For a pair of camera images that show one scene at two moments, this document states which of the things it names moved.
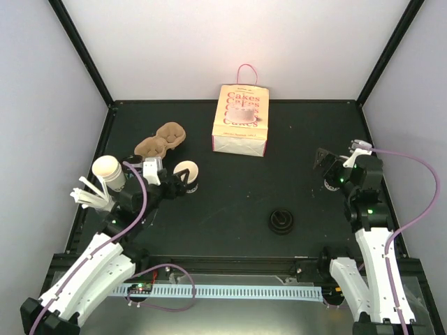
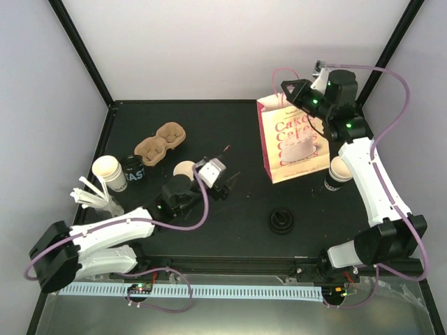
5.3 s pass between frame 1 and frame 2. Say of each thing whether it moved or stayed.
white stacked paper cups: stayed
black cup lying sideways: stayed
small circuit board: stayed
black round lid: stayed
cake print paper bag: moved
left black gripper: moved
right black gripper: moved
